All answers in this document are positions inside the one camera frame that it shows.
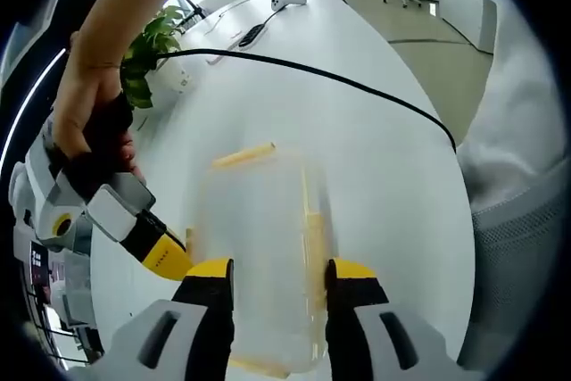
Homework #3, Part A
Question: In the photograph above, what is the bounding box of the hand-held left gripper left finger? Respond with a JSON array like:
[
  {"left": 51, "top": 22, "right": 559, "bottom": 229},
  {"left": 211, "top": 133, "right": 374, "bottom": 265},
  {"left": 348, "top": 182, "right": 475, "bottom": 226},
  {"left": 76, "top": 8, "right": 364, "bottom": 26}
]
[{"left": 88, "top": 256, "right": 236, "bottom": 381}]

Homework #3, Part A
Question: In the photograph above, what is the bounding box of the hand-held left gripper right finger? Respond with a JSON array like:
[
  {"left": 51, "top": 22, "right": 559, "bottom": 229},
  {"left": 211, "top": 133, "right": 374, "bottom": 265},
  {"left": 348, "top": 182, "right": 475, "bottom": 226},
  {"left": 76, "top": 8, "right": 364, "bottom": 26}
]
[{"left": 325, "top": 258, "right": 461, "bottom": 381}]

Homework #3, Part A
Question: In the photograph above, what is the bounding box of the clear container with yellow clips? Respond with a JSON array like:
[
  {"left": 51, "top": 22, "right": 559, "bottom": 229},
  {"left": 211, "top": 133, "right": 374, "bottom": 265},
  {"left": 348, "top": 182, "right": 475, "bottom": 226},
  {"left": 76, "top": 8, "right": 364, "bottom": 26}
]
[{"left": 184, "top": 141, "right": 336, "bottom": 378}]

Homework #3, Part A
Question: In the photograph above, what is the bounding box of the person's right hand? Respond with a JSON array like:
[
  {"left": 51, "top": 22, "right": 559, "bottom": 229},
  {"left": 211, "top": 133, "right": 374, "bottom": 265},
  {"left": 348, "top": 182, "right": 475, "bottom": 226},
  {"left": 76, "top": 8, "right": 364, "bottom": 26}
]
[{"left": 52, "top": 30, "right": 148, "bottom": 186}]

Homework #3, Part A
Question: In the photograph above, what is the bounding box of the curved ceiling light strip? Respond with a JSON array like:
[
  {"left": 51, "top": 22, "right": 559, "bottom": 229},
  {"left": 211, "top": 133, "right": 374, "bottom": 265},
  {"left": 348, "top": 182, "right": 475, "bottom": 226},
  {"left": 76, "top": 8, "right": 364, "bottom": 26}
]
[{"left": 0, "top": 49, "right": 69, "bottom": 170}]

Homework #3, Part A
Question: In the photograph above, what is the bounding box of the white plant pot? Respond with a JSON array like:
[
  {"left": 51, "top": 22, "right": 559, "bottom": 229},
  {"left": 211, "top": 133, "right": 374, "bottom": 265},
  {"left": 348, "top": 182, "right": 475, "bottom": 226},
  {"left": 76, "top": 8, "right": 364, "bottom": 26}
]
[{"left": 153, "top": 55, "right": 194, "bottom": 95}]

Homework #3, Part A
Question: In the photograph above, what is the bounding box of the green potted plant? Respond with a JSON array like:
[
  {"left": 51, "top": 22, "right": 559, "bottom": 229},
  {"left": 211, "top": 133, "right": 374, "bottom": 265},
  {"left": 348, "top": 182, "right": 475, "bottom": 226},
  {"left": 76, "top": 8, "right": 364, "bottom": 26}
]
[{"left": 119, "top": 4, "right": 187, "bottom": 111}]

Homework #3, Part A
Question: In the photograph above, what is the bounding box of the grey mesh chair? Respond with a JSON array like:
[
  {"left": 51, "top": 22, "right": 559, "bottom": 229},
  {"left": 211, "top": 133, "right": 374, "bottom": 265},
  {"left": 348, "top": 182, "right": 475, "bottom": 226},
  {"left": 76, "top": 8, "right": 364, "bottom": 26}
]
[{"left": 457, "top": 162, "right": 570, "bottom": 371}]

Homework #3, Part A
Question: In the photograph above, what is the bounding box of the power strip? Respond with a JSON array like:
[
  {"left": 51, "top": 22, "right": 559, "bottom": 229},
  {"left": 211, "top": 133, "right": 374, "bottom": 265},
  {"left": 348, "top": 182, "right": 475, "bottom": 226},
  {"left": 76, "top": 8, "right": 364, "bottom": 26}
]
[{"left": 237, "top": 22, "right": 268, "bottom": 50}]

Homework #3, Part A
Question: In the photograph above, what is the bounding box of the white controller device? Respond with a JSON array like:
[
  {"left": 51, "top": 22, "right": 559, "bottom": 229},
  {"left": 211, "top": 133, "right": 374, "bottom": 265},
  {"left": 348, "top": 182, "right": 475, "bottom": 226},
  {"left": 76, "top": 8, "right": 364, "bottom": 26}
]
[{"left": 269, "top": 0, "right": 308, "bottom": 12}]

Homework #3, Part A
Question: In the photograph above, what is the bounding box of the person's white clothing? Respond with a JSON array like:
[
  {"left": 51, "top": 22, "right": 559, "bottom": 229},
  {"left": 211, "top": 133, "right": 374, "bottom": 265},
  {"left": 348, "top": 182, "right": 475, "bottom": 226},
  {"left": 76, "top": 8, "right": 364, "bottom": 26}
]
[{"left": 458, "top": 0, "right": 564, "bottom": 217}]

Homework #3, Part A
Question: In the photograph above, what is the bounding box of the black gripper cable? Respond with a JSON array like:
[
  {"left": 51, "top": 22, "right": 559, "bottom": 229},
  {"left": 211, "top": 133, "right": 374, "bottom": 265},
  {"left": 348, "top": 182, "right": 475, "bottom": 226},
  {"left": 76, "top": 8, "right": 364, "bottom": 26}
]
[{"left": 153, "top": 47, "right": 459, "bottom": 153}]

